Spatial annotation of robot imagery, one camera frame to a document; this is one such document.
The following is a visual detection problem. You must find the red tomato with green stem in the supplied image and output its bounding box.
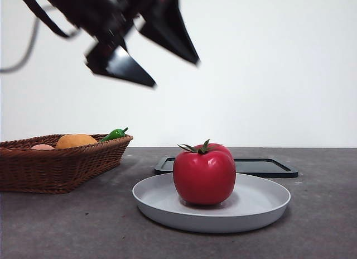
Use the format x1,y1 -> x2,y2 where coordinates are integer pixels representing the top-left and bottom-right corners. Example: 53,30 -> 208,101
172,138 -> 237,207

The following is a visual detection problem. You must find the green chili pepper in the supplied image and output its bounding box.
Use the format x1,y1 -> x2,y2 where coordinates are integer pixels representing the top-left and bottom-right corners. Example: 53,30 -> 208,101
99,127 -> 129,143

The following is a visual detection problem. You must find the orange round fruit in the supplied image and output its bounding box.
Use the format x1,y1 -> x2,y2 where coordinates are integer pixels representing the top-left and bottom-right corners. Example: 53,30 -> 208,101
55,133 -> 99,150

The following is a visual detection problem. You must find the pink peach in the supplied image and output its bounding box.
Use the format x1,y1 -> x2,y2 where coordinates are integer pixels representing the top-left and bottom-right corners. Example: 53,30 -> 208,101
30,143 -> 56,151

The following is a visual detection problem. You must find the brown wicker basket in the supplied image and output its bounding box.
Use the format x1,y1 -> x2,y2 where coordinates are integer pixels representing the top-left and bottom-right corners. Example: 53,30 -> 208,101
0,133 -> 134,195

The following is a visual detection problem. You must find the pale grey round plate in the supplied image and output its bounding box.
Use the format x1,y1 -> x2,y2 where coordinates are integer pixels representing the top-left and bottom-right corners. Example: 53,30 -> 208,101
132,172 -> 292,234

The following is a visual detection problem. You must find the dark green flat tray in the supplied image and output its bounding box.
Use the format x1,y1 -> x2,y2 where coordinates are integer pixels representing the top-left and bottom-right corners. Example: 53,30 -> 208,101
153,156 -> 299,179

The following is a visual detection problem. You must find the black flat strap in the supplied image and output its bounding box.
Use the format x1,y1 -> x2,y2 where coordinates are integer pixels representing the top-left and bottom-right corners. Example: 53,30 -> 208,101
15,0 -> 84,39

